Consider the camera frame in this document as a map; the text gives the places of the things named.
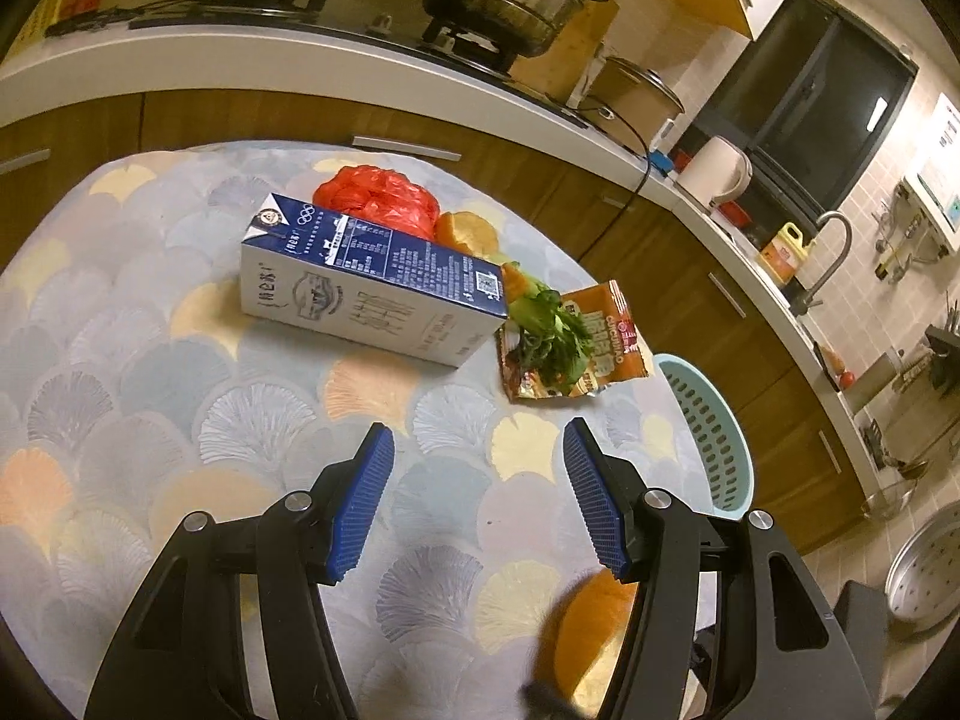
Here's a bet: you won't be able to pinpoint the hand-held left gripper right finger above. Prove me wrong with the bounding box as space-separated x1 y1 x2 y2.
562 418 878 720

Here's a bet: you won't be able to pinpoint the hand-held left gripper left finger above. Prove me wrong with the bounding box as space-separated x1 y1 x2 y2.
82 422 397 720

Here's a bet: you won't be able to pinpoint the teal plastic basket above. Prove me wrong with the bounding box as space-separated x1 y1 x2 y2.
654 354 751 518

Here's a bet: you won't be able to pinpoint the orange snack packet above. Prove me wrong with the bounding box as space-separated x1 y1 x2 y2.
495 279 655 404

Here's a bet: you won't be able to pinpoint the green leaf vegetable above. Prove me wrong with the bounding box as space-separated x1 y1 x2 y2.
506 281 593 395

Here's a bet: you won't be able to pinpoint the wooden base cabinets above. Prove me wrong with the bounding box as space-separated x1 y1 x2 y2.
0 90 871 541

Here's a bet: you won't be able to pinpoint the blue and white milk carton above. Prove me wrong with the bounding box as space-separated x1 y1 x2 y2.
238 191 511 368

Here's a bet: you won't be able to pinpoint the small orange peel piece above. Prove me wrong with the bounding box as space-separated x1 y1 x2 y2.
501 261 537 305

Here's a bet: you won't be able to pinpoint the fan-patterned tablecloth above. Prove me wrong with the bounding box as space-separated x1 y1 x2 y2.
0 139 721 720

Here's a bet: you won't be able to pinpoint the red tomato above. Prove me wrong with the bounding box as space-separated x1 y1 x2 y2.
817 345 856 391

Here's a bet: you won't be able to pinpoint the steel faucet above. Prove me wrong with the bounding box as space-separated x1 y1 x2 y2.
791 211 856 316

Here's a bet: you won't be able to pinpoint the dark grey object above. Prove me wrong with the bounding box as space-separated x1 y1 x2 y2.
832 581 910 698

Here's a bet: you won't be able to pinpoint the yellow detergent bottle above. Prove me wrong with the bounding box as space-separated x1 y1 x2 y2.
759 221 817 286

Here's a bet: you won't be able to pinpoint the red plastic bag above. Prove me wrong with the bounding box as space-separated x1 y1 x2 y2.
311 163 442 241

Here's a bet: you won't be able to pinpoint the perforated steel steamer tray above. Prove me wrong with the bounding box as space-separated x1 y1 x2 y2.
885 510 960 623

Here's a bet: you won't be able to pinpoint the white electric kettle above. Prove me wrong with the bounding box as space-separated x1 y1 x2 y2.
675 135 753 212

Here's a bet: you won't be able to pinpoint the water heater pipes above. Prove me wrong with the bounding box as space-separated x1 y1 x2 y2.
874 195 946 286

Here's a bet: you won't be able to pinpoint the beige rice cooker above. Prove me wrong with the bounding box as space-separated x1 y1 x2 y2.
581 54 685 147

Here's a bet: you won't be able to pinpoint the wooden cutting board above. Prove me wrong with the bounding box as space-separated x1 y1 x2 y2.
559 0 623 106

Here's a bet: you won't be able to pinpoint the white kitchen countertop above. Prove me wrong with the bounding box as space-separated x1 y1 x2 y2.
0 15 901 496

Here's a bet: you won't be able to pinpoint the white water heater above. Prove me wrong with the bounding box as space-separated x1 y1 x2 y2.
896 94 960 256

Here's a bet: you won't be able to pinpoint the dark window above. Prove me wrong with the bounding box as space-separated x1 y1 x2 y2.
690 0 920 211

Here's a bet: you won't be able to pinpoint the black glass gas stove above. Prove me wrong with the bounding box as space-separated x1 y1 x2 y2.
45 0 593 128

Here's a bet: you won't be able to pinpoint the yellow and red box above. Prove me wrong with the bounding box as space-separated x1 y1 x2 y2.
11 0 98 61

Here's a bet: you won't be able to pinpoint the black power cable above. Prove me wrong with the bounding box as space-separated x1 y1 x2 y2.
581 101 653 263

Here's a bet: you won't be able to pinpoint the wall shelf with utensils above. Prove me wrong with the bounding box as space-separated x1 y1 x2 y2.
922 300 960 391

